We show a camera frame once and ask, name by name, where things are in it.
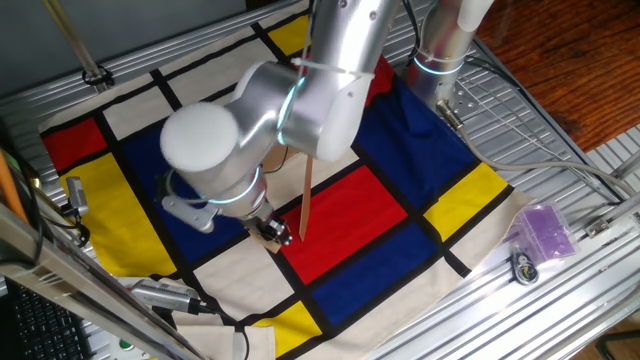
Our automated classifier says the colourful checked cloth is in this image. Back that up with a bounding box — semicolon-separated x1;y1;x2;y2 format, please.
38;0;534;360

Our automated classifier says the clear box with purple content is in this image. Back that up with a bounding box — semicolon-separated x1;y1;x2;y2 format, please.
502;202;581;264

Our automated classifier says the small metal corner bracket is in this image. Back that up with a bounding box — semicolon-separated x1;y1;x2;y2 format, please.
583;217;612;239

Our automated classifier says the thin metal pole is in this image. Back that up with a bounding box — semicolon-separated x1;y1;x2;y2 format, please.
42;0;109;94

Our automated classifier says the aluminium frame bar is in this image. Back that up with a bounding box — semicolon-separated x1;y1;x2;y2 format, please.
0;202;206;360

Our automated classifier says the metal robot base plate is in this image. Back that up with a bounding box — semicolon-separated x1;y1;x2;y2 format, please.
434;77;481;119

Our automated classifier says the orange rod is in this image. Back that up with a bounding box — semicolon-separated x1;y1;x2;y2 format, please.
0;149;29;224

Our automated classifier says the black camera cable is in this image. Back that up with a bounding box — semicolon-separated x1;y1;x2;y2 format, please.
199;304;251;360

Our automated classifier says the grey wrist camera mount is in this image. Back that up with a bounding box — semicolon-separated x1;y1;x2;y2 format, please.
160;193;221;235

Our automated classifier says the black pole clamp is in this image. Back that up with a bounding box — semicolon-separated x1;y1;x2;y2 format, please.
81;64;115;87

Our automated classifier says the white box with green button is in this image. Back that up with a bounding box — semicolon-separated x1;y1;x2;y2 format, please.
107;334;151;360

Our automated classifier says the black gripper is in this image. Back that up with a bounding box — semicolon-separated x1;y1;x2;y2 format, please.
244;202;294;247

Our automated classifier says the small white camera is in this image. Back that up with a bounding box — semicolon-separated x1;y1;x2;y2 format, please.
64;175;91;217

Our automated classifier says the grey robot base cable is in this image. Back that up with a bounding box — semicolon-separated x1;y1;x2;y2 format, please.
437;99;640;199

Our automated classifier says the wooden picture frame with stand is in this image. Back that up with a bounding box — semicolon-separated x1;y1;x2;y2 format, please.
259;144;315;242

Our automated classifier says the silver camera on bracket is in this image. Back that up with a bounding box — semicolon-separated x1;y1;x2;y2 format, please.
128;278;216;316

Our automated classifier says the black keyboard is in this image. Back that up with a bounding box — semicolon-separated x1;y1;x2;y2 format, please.
4;279;96;360

